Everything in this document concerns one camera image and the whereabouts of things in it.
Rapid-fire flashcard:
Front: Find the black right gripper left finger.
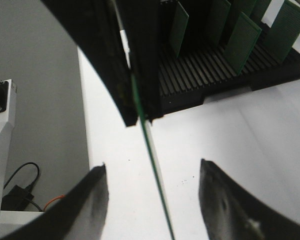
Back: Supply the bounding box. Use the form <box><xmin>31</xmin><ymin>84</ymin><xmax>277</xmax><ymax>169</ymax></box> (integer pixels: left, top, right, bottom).
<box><xmin>1</xmin><ymin>165</ymin><xmax>109</xmax><ymax>240</ymax></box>

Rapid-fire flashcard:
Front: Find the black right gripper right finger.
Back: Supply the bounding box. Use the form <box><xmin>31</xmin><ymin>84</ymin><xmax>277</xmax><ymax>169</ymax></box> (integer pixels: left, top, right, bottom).
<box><xmin>199</xmin><ymin>159</ymin><xmax>300</xmax><ymax>240</ymax></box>

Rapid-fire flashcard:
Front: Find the green front perforated circuit board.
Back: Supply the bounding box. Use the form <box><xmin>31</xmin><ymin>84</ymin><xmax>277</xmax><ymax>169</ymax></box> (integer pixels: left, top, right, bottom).
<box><xmin>115</xmin><ymin>0</ymin><xmax>176</xmax><ymax>240</ymax></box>

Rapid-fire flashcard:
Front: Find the green perforated circuit board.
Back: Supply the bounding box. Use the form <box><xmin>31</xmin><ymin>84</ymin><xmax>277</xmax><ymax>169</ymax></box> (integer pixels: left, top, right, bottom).
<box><xmin>223</xmin><ymin>12</ymin><xmax>262</xmax><ymax>75</ymax></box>
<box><xmin>115</xmin><ymin>0</ymin><xmax>176</xmax><ymax>240</ymax></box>

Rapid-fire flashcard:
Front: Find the black slotted board rack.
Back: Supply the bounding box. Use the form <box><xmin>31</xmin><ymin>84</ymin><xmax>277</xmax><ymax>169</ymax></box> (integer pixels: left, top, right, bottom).
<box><xmin>154</xmin><ymin>0</ymin><xmax>300</xmax><ymax>118</ymax></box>

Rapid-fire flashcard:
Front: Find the green rear-left circuit board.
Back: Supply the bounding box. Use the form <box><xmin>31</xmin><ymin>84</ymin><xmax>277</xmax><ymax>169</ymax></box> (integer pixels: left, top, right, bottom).
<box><xmin>204</xmin><ymin>0</ymin><xmax>231</xmax><ymax>46</ymax></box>

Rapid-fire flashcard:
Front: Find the green left middle circuit board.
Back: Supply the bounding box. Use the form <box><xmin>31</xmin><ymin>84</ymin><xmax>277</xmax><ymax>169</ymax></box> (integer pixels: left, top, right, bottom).
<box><xmin>169</xmin><ymin>1</ymin><xmax>190</xmax><ymax>58</ymax></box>

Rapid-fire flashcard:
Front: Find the green rear-right circuit board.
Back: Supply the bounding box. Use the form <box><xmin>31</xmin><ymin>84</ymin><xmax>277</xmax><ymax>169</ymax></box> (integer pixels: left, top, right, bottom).
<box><xmin>263</xmin><ymin>0</ymin><xmax>300</xmax><ymax>63</ymax></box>

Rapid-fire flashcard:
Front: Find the green rearmost circuit board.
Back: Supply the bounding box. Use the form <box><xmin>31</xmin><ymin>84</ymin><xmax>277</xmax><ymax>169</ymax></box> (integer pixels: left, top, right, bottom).
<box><xmin>250</xmin><ymin>0</ymin><xmax>271</xmax><ymax>22</ymax></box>

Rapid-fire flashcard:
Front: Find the orange cable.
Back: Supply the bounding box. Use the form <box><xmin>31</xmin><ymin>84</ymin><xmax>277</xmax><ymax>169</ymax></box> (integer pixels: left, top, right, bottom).
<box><xmin>43</xmin><ymin>194</ymin><xmax>66</xmax><ymax>211</ymax></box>

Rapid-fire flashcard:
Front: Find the black cable with adapter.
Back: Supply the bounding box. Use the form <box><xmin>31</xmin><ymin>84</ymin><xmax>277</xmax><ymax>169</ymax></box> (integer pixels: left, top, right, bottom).
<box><xmin>0</xmin><ymin>161</ymin><xmax>45</xmax><ymax>212</ymax></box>

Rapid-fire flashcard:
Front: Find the white metal frame stand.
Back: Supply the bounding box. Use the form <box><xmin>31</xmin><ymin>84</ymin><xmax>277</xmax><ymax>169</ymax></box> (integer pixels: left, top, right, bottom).
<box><xmin>0</xmin><ymin>79</ymin><xmax>42</xmax><ymax>238</ymax></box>

